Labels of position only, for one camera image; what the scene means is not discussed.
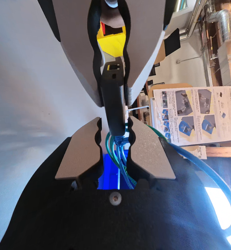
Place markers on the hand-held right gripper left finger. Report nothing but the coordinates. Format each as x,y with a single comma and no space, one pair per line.
82,152

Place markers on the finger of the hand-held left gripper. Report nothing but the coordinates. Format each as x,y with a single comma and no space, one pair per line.
76,45
144,39

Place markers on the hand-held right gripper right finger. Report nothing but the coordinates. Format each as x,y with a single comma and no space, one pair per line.
148,152

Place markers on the yellow plastic bin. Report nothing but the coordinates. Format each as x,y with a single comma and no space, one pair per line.
112,45

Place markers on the black network switch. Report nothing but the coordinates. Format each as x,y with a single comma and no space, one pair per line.
114,105

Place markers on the wooden chair with black jacket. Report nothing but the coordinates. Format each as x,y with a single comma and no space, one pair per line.
172,43

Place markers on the red plastic bin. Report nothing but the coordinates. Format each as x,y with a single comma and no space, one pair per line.
102,28

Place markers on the blue plastic bin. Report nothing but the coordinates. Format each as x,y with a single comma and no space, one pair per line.
109,171

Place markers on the white clip bar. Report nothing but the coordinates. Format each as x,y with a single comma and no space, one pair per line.
152,111

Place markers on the round wooden table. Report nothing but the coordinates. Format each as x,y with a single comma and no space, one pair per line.
172,86

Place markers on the printed instruction sheet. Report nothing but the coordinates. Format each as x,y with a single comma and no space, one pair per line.
195,115

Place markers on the silver metal duct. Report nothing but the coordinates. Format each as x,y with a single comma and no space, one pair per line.
221,23

